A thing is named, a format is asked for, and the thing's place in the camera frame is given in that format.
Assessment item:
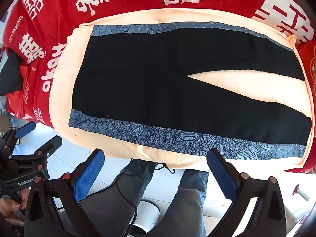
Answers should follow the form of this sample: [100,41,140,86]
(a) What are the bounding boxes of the white tube with red cap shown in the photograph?
[292,185,310,202]

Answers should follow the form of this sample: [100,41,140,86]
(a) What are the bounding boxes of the black cable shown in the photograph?
[116,162,175,228]

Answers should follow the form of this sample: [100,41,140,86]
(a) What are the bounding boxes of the person's right leg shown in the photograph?
[149,169,210,237]

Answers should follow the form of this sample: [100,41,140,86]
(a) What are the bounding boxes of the cream blanket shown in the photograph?
[51,8,311,171]

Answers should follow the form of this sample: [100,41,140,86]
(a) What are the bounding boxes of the white cup on floor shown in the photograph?
[131,199,161,235]

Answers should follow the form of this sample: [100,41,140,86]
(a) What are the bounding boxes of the black pants with floral stripes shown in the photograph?
[69,23,312,160]

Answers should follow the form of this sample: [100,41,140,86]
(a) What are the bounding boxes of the person's left hand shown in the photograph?
[0,193,29,228]

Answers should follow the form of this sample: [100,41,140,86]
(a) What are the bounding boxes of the red pillow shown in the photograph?
[295,41,316,139]

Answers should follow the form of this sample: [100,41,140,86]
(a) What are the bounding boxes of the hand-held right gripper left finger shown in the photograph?
[24,149,106,237]

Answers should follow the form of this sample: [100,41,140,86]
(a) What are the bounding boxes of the red printed blanket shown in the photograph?
[2,0,316,176]

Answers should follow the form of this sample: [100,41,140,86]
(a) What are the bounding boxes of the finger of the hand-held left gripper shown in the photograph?
[7,135,63,177]
[0,121,37,159]

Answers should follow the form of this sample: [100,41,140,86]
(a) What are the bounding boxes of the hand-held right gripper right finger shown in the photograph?
[206,149,288,237]

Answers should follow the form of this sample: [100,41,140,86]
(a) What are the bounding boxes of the dark cloth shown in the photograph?
[0,51,23,95]

